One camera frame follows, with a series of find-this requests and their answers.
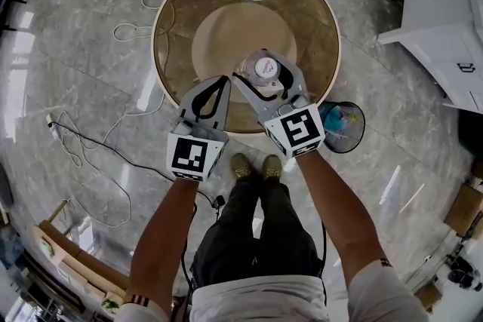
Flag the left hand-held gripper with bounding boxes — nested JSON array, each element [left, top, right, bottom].
[[166, 75, 232, 182]]

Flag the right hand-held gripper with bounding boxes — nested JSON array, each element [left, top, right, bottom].
[[231, 54, 327, 159]]

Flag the black wire trash bin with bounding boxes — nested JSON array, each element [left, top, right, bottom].
[[318, 100, 366, 155]]

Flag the person's right forearm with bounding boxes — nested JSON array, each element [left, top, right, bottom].
[[294, 152, 386, 287]]

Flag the person's left forearm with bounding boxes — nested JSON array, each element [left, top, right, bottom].
[[126, 176, 199, 310]]

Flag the round glass table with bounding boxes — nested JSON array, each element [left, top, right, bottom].
[[150, 0, 343, 135]]

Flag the person's left shoe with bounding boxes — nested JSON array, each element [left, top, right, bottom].
[[229, 152, 253, 181]]

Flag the person's shoe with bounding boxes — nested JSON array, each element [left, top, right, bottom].
[[229, 152, 253, 181], [262, 154, 284, 181]]

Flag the person's right shoe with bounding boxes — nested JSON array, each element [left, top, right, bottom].
[[262, 154, 284, 181]]

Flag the person's dark trousers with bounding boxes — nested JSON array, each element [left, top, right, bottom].
[[190, 176, 325, 291]]

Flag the white sink cabinet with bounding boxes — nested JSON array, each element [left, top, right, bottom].
[[378, 0, 483, 114]]

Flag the light wooden furniture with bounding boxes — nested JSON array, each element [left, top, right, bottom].
[[37, 220, 129, 299]]

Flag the person's white shirt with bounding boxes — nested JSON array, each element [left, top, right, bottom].
[[119, 259, 431, 322]]

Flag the grey padded object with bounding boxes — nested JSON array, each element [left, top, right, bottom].
[[0, 161, 14, 208]]

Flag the black equipment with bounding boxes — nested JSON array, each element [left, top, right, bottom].
[[447, 256, 478, 290]]

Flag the white cable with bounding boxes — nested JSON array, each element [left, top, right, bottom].
[[56, 0, 199, 229]]

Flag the black cable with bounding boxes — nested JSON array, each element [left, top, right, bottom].
[[51, 120, 223, 208]]

